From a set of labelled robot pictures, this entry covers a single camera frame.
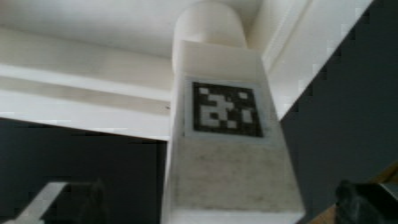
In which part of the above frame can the white table leg with tag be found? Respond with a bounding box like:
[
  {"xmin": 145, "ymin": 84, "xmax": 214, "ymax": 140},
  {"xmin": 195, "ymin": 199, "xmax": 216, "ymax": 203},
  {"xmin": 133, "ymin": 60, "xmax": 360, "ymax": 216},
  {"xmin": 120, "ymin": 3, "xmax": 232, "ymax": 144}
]
[{"xmin": 161, "ymin": 1, "xmax": 305, "ymax": 224}]

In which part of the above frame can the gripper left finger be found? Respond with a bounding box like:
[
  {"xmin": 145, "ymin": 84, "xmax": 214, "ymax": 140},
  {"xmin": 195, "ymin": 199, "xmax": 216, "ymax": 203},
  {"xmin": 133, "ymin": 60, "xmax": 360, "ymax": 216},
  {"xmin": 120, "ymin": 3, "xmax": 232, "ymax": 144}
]
[{"xmin": 10, "ymin": 181, "xmax": 108, "ymax": 224}]

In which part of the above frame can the white square tabletop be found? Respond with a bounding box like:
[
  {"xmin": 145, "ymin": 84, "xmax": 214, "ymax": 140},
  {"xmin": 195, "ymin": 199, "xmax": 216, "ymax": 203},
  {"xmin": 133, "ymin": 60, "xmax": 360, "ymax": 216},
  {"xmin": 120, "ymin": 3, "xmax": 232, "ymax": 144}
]
[{"xmin": 0, "ymin": 0, "xmax": 374, "ymax": 139}]

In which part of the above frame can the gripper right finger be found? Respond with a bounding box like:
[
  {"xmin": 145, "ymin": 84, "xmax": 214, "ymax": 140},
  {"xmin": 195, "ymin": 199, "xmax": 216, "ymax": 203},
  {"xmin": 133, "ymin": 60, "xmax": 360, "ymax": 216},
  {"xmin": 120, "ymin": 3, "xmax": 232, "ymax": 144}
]
[{"xmin": 333, "ymin": 180, "xmax": 398, "ymax": 224}]

